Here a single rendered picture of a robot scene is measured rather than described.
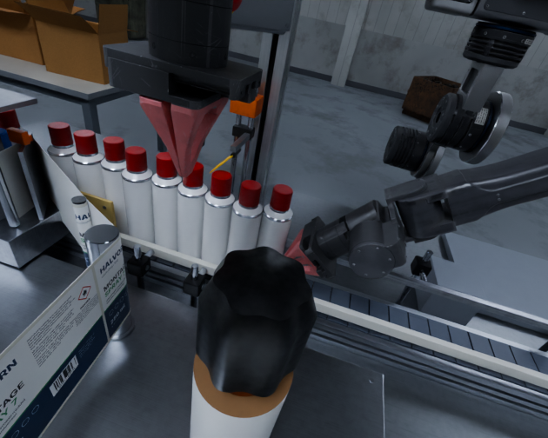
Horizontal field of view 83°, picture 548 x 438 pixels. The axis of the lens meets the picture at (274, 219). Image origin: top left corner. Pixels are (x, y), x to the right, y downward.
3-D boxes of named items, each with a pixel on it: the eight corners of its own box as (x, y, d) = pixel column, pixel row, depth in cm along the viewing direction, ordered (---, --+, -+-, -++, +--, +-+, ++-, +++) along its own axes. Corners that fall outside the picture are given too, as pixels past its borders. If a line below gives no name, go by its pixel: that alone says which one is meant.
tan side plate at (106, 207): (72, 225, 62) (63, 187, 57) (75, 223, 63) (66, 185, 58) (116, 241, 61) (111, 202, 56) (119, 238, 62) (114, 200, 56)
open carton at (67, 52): (20, 71, 163) (-4, -17, 142) (85, 59, 205) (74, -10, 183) (96, 89, 161) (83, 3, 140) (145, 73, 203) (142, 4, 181)
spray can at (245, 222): (230, 287, 58) (242, 195, 47) (220, 268, 62) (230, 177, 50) (255, 280, 61) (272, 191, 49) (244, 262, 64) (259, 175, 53)
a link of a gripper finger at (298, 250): (264, 265, 53) (309, 242, 49) (273, 241, 59) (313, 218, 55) (289, 290, 55) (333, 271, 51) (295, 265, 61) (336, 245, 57)
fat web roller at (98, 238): (95, 335, 47) (70, 238, 36) (116, 311, 50) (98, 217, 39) (122, 345, 46) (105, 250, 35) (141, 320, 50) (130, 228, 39)
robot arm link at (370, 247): (437, 224, 48) (423, 175, 44) (457, 274, 38) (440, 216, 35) (361, 244, 53) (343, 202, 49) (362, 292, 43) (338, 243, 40)
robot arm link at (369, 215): (397, 216, 50) (377, 189, 48) (402, 242, 44) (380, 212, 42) (358, 235, 53) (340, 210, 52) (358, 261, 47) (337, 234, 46)
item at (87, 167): (81, 228, 64) (58, 133, 52) (98, 215, 68) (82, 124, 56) (103, 236, 63) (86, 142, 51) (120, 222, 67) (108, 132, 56)
